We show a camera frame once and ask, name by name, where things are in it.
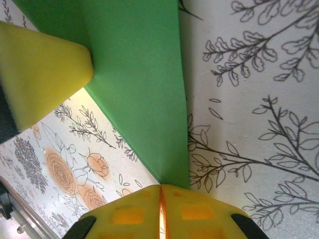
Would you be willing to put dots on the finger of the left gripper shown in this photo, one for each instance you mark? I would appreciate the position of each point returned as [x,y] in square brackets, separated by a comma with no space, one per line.
[37,74]

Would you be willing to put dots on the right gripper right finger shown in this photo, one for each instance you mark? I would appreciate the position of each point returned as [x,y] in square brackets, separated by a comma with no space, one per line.
[199,219]

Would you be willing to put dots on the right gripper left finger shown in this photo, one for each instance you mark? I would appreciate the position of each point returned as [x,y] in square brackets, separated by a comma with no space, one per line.
[124,214]

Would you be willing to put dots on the floral patterned table cover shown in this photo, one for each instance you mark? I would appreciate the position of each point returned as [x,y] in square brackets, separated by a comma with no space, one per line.
[249,99]

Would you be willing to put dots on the long aluminium mounting rail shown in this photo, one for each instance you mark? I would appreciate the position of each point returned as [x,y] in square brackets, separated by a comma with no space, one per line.
[17,224]

